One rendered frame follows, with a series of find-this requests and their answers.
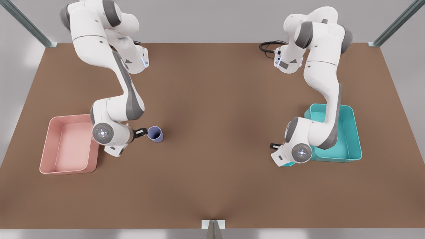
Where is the purple cup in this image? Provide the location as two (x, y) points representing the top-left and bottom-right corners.
(147, 126), (164, 143)

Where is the pink box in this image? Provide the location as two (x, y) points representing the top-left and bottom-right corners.
(40, 114), (99, 175)

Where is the teal box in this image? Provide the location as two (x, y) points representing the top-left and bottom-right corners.
(304, 104), (362, 163)

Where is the black cable loop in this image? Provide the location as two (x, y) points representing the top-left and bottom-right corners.
(259, 40), (289, 60)

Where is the silver frame post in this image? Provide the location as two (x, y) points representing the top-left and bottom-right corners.
(202, 220), (226, 239)
(0, 0), (58, 47)
(368, 0), (425, 47)

